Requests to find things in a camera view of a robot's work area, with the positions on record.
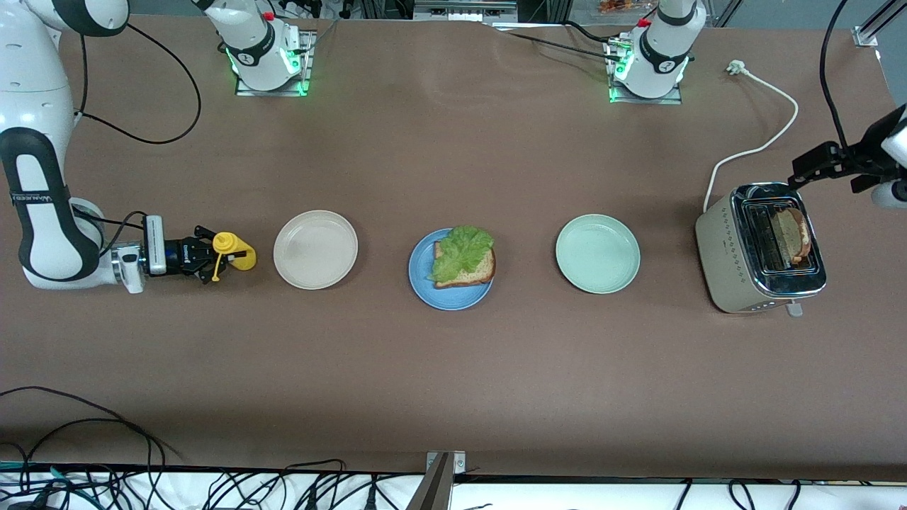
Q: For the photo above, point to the beige round plate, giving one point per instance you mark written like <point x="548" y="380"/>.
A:
<point x="315" y="249"/>

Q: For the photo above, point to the yellow mustard squeeze bottle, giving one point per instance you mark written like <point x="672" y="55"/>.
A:
<point x="244" y="262"/>

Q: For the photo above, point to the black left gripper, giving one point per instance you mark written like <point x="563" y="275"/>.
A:
<point x="869" y="151"/>

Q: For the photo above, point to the aluminium frame profile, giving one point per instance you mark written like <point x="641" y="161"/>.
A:
<point x="886" y="13"/>

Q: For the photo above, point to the clear bag with orange items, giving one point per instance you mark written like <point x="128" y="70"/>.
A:
<point x="616" y="7"/>

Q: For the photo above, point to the metal corner bracket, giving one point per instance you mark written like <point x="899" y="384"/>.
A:
<point x="864" y="37"/>

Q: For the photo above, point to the small metal table bracket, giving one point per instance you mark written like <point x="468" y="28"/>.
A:
<point x="459" y="460"/>

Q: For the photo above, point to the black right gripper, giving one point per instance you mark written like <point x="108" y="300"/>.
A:
<point x="180" y="254"/>

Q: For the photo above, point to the grey aluminium profile post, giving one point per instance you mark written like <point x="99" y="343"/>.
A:
<point x="434" y="492"/>

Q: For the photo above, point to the grey metal box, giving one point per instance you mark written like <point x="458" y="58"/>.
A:
<point x="464" y="8"/>

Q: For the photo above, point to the light green round plate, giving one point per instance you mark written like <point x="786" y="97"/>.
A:
<point x="597" y="253"/>

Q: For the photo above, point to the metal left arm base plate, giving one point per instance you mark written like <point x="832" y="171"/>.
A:
<point x="645" y="100"/>

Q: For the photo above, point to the brown toast bread slice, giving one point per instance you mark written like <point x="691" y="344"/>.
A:
<point x="475" y="273"/>
<point x="790" y="237"/>

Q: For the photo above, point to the green lettuce leaf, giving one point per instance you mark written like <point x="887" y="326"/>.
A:
<point x="460" y="248"/>

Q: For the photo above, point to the blue round plate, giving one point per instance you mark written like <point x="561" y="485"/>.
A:
<point x="453" y="297"/>

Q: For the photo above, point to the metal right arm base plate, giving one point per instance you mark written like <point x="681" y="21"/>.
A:
<point x="273" y="93"/>

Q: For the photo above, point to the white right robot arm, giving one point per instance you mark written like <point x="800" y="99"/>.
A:
<point x="42" y="234"/>

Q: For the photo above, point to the silver beige toaster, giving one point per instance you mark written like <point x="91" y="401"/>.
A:
<point x="719" y="255"/>

